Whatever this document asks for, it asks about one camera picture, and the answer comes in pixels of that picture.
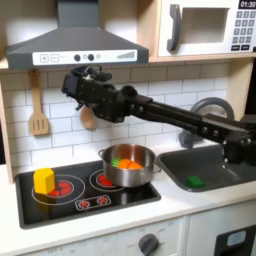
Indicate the wooden spoon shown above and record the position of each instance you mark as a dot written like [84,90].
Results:
[87,122]

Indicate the grey range hood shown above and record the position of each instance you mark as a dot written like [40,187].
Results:
[76,41]

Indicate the slotted wooden spatula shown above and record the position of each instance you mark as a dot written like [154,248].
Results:
[38,123]

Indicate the orange toy carrot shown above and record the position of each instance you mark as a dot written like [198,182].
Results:
[128,164]

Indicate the steel pot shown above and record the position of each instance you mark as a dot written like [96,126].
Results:
[130,178]

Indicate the yellow block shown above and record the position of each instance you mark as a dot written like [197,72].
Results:
[44,181]

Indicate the dark grey tap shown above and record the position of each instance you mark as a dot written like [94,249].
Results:
[216,101]

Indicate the white toy microwave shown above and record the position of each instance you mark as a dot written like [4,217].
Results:
[203,45]

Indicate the dark grey sink basin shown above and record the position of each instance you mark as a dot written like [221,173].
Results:
[200,163]

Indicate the black toy stove top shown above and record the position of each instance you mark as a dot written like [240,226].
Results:
[50,210]

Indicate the green block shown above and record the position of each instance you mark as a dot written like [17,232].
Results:
[195,182]

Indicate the dark grey oven knob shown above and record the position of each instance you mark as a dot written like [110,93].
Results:
[148,245]

